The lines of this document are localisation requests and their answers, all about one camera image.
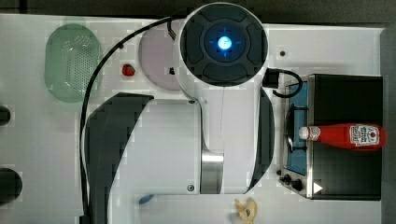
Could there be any black round object lower left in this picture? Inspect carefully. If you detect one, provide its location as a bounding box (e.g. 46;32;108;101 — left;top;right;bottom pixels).
0;168;22;205

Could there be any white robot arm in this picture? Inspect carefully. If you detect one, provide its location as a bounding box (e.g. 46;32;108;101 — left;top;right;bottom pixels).
80;3;275;224

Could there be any green perforated basket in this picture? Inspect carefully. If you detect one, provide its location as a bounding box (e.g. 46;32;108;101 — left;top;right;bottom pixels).
44;23;102;103

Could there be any small red strawberry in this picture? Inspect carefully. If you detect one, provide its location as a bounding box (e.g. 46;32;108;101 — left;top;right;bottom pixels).
122;63;135;77

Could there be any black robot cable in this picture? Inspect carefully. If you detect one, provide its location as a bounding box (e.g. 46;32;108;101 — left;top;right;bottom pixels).
78;16;188;224

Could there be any red plush ketchup bottle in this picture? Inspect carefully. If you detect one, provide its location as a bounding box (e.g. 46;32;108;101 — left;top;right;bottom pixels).
299;123;388;151

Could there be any lilac round plate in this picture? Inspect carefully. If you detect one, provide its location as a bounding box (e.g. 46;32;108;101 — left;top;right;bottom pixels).
138;25;180;91

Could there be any blue bowl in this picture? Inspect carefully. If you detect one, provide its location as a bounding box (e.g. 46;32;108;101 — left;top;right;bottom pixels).
138;194;153;204

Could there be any black object left edge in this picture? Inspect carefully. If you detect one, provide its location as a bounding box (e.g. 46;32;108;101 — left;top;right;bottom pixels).
0;105;11;126

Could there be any black toy oven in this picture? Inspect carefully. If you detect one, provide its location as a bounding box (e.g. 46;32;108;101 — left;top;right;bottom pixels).
277;74;383;201

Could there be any yellow plush toy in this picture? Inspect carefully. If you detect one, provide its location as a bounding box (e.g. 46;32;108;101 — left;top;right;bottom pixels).
234;198;258;224

